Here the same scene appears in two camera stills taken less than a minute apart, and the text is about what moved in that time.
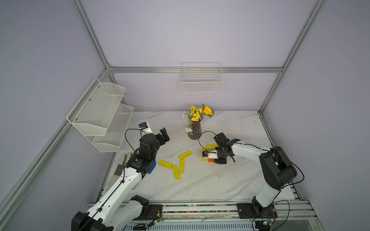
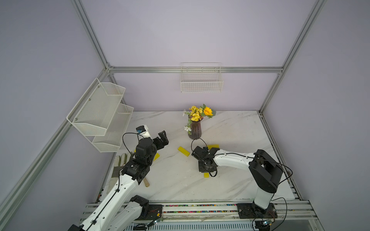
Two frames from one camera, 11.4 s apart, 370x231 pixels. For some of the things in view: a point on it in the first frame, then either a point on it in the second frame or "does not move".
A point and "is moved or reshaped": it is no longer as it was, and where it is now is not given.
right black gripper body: [221, 156] to [203, 167]
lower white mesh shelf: [111, 141] does not move
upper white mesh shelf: [93, 113] does not move
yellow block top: [185, 155] is moved or reshaped
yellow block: [165, 164] is moved or reshaped
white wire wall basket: [201, 77] does not move
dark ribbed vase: [196, 127] does not move
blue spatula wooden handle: [152, 167] to [146, 183]
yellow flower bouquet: [196, 114] does not move
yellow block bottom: [211, 147] does not move
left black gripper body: [162, 141] does not move
